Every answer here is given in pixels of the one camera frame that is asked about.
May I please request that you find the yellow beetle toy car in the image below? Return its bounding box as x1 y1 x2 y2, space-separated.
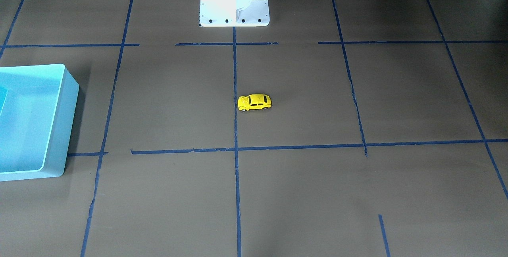
237 93 272 112

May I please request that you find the light blue plastic bin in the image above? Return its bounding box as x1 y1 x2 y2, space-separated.
0 64 79 181

